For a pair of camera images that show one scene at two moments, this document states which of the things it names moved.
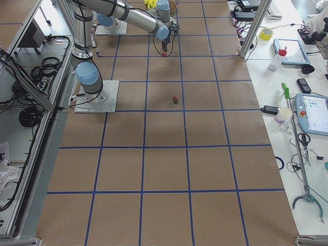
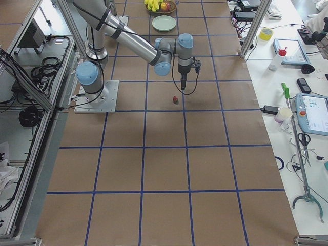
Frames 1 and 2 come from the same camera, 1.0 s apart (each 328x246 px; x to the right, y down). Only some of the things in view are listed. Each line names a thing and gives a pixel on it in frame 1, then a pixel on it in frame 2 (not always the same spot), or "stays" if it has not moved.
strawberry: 176,100 stays
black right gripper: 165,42 to 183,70
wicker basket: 172,5 stays
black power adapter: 270,109 stays
